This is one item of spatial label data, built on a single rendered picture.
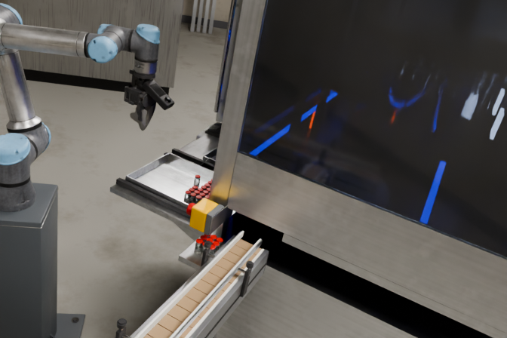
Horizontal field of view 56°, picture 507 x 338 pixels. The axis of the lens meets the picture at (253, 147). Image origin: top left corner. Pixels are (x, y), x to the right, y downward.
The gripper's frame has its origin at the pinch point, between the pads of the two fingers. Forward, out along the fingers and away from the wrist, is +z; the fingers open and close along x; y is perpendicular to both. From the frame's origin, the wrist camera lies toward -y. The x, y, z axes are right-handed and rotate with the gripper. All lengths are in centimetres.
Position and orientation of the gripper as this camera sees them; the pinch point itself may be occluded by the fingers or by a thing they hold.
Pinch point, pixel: (145, 127)
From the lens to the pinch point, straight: 172.9
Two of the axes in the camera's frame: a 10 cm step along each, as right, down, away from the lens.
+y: -8.8, -3.4, 3.4
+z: -1.8, 8.8, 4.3
